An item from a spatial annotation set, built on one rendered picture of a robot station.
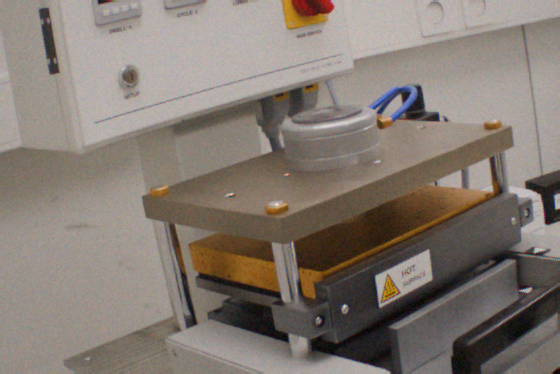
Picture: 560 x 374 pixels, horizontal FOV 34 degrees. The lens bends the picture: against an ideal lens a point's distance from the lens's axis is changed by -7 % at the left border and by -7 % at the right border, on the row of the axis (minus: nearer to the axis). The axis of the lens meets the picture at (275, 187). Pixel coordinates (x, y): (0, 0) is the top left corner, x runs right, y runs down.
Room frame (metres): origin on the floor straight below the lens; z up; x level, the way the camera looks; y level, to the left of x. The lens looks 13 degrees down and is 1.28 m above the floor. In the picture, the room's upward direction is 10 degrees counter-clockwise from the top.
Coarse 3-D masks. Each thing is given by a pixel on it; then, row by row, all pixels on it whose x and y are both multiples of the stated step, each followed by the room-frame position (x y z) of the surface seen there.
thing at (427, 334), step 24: (504, 264) 0.73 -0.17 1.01; (480, 288) 0.70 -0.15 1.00; (504, 288) 0.72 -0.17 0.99; (432, 312) 0.66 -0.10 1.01; (456, 312) 0.68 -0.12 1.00; (480, 312) 0.70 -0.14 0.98; (408, 336) 0.65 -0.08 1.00; (432, 336) 0.66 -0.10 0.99; (456, 336) 0.68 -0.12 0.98; (528, 336) 0.66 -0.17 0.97; (552, 336) 0.65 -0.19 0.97; (384, 360) 0.68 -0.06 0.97; (408, 360) 0.65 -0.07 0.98; (432, 360) 0.66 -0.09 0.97; (504, 360) 0.63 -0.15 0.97; (528, 360) 0.63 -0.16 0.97; (552, 360) 0.65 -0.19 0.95
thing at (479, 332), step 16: (544, 288) 0.66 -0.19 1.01; (512, 304) 0.64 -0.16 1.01; (528, 304) 0.63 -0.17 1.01; (544, 304) 0.64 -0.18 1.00; (496, 320) 0.62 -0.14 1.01; (512, 320) 0.62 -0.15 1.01; (528, 320) 0.63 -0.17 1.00; (544, 320) 0.64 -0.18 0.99; (464, 336) 0.60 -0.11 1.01; (480, 336) 0.60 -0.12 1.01; (496, 336) 0.60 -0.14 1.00; (512, 336) 0.62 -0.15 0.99; (464, 352) 0.59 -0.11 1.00; (480, 352) 0.59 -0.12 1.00; (496, 352) 0.60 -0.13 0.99; (464, 368) 0.59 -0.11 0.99; (480, 368) 0.59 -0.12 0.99
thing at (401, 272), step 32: (448, 224) 0.72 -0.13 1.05; (480, 224) 0.74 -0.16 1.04; (512, 224) 0.77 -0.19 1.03; (384, 256) 0.68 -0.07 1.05; (416, 256) 0.69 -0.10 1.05; (448, 256) 0.71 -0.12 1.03; (480, 256) 0.74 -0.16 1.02; (320, 288) 0.64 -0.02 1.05; (352, 288) 0.65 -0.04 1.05; (384, 288) 0.67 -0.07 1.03; (416, 288) 0.69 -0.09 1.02; (288, 320) 0.64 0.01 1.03; (320, 320) 0.63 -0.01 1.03; (352, 320) 0.65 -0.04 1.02
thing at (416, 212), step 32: (416, 192) 0.82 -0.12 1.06; (448, 192) 0.80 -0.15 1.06; (480, 192) 0.78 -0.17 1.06; (352, 224) 0.76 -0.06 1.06; (384, 224) 0.74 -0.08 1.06; (416, 224) 0.73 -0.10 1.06; (192, 256) 0.79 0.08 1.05; (224, 256) 0.75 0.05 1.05; (256, 256) 0.72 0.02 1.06; (320, 256) 0.69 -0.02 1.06; (352, 256) 0.68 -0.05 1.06; (224, 288) 0.76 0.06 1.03; (256, 288) 0.73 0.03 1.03
